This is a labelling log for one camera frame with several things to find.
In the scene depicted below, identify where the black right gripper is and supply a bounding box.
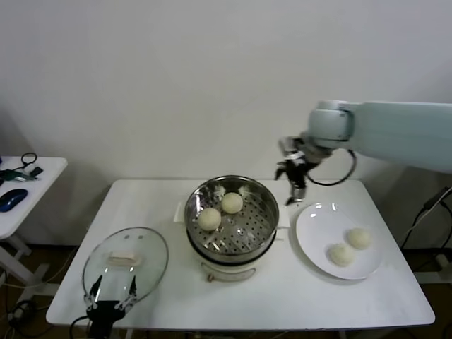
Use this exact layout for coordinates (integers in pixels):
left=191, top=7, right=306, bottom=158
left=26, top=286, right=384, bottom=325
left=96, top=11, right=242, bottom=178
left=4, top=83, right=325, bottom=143
left=274, top=155, right=314, bottom=206

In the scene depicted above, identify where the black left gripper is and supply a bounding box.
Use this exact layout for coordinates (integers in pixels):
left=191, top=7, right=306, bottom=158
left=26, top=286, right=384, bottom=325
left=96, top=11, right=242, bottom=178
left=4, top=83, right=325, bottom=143
left=83, top=275, right=138, bottom=338

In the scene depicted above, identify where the glass pot lid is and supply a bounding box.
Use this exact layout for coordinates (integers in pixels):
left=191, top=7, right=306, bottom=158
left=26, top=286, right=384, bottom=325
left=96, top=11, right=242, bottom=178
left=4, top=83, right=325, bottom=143
left=82, top=227, right=170, bottom=309

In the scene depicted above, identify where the white steamed baozi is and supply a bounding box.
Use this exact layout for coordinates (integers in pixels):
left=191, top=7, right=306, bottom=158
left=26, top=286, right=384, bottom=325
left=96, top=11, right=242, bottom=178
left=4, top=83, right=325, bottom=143
left=345, top=227, right=373, bottom=249
left=325, top=243, right=355, bottom=266
left=220, top=192, right=244, bottom=215
left=196, top=208, right=222, bottom=232

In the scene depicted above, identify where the stainless steel steamer basket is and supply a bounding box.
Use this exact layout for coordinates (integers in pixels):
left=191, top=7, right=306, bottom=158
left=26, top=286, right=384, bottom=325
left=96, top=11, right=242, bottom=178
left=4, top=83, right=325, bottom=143
left=183, top=175, right=280, bottom=264

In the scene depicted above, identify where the white round plate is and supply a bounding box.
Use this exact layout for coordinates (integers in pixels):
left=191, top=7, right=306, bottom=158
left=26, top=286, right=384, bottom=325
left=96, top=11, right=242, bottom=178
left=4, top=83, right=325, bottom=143
left=295, top=202, right=384, bottom=280

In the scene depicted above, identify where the white electric cooking pot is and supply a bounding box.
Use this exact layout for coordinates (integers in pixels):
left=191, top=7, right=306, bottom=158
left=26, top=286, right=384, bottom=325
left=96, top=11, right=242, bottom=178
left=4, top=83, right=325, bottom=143
left=172, top=201, right=290, bottom=283

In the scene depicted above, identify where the white side table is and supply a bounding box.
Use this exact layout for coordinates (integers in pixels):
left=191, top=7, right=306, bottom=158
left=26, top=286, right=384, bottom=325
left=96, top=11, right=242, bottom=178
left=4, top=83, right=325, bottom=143
left=0, top=157, right=68, bottom=287

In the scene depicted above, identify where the blue computer mouse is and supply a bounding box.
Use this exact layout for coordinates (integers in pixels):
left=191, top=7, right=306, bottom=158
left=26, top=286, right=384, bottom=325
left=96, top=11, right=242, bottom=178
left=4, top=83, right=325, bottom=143
left=0, top=189, right=28, bottom=213

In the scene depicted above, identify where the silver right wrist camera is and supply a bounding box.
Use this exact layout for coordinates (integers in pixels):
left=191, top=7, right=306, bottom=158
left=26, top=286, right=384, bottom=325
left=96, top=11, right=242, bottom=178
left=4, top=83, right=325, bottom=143
left=278, top=136, right=304, bottom=156

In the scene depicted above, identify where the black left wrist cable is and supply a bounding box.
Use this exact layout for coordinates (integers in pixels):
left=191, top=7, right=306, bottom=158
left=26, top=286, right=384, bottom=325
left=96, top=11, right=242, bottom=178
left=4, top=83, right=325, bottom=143
left=69, top=315, right=93, bottom=339

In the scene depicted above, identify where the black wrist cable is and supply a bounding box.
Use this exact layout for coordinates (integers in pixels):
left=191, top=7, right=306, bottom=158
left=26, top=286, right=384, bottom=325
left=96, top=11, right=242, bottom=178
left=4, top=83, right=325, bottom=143
left=69, top=315, right=93, bottom=339
left=305, top=148, right=357, bottom=186

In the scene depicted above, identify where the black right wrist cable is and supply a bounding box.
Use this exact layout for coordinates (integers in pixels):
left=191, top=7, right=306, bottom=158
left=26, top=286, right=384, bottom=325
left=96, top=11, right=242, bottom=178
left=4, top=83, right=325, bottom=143
left=305, top=148, right=357, bottom=186

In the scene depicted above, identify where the black cable coil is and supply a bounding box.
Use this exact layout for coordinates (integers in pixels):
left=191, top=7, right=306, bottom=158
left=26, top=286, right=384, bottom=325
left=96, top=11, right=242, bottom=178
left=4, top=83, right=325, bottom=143
left=6, top=298, right=54, bottom=338

